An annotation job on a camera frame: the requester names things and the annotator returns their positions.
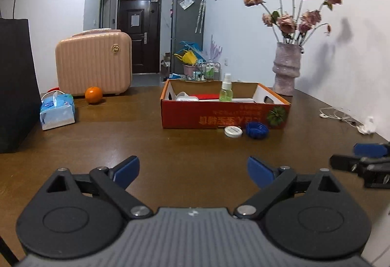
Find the pink flower pot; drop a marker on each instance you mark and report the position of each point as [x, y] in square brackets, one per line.
[189, 70]

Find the interior door frame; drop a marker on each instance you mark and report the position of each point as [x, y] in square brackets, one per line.
[106, 11]

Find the pink hard suitcase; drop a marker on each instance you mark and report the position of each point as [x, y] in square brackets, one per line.
[91, 65]

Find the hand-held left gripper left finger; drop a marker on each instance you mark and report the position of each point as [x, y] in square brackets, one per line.
[126, 171]

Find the grey refrigerator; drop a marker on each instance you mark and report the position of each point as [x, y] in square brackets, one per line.
[186, 29]

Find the bunch of dried pink roses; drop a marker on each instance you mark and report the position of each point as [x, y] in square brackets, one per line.
[286, 21]

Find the green clear spray bottle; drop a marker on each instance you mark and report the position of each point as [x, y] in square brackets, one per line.
[225, 94]

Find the orange fruit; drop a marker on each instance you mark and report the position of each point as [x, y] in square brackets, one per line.
[93, 95]

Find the orange red cardboard box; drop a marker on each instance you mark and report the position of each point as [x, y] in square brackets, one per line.
[195, 116]

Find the blue plastic item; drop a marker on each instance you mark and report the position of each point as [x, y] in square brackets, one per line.
[190, 46]

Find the yellow watering can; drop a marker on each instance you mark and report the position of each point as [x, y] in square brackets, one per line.
[189, 57]

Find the pink textured vase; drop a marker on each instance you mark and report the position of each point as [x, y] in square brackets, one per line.
[285, 72]

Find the white lid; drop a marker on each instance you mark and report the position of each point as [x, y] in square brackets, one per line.
[233, 132]

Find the blue ribbed lid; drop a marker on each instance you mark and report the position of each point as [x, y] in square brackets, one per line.
[257, 131]

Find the white plug adapter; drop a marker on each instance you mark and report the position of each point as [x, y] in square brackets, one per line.
[369, 126]

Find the black paper bag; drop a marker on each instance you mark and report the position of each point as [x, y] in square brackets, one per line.
[15, 87]

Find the white paper notice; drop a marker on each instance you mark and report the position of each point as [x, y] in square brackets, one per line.
[135, 20]

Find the dark brown entrance door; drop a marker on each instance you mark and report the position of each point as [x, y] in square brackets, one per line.
[138, 47]

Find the blue tissue pack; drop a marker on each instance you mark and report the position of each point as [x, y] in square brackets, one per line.
[58, 116]

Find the white folded umbrella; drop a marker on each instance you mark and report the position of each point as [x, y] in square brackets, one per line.
[200, 14]

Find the white squeeze tube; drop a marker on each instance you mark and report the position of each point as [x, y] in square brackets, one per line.
[184, 97]

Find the purple decorative branches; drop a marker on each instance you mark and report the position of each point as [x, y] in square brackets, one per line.
[213, 50]

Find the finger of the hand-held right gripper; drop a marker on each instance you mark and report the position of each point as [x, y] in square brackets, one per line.
[347, 163]
[370, 149]

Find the clear plastic packet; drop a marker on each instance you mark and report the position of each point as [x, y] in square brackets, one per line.
[186, 2]

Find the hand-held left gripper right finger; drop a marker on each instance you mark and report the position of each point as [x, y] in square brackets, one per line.
[259, 172]

